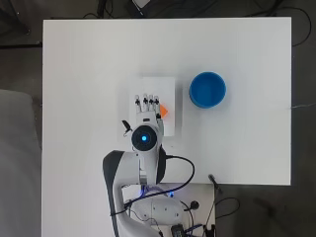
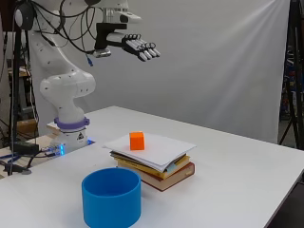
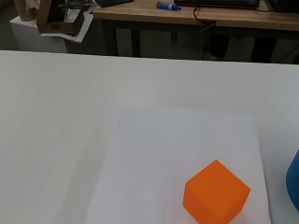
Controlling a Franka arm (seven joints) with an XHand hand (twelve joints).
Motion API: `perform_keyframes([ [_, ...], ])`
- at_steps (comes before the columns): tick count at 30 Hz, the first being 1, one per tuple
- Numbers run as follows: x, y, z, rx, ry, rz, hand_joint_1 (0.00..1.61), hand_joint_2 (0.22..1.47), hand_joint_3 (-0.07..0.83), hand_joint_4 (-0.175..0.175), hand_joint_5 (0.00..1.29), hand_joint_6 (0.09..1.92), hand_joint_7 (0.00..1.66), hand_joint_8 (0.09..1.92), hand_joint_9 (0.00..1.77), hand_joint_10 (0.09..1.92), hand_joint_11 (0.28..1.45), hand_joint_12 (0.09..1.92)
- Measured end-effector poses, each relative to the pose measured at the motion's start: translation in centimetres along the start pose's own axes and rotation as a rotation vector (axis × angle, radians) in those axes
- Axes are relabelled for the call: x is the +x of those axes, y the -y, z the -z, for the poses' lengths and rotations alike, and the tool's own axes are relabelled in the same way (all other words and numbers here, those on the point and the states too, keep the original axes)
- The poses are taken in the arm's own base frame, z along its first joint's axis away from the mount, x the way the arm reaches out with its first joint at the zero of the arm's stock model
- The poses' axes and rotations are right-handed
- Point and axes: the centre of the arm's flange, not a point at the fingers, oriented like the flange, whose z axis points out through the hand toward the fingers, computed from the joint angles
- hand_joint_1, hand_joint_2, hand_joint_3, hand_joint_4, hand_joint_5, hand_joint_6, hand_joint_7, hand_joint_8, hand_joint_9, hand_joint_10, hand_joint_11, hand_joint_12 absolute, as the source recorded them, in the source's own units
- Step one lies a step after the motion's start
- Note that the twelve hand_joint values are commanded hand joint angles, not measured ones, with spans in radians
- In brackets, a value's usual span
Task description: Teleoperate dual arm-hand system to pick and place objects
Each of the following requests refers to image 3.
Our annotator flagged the orange cube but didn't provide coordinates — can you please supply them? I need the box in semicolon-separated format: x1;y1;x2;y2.
182;159;251;224

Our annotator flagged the white book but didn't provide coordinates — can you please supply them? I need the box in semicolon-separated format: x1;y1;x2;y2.
83;106;273;224

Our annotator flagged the wooden desk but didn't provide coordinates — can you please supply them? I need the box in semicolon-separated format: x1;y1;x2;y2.
93;0;299;61

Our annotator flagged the blue marker pen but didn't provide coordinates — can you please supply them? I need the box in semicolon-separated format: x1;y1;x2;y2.
156;1;182;12

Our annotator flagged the black keyboard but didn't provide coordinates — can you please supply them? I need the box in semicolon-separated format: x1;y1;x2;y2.
94;0;135;8

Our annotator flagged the dark laptop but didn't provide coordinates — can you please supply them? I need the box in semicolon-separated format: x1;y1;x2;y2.
173;0;261;9

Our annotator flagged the open cardboard box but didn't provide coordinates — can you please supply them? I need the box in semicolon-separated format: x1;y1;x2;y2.
36;0;86;35

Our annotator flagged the white cabinet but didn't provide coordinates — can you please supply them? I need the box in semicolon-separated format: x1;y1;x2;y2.
8;12;94;53

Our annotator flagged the beige paper roll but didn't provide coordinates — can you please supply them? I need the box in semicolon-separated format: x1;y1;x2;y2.
13;0;41;22

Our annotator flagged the blue round tub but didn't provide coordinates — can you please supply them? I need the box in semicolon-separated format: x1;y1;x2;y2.
285;148;299;213

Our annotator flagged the black device on desk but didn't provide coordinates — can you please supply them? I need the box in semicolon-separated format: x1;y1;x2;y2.
267;0;299;14

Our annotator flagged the black cable on desk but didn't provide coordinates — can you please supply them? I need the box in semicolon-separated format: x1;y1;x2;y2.
192;7;218;33

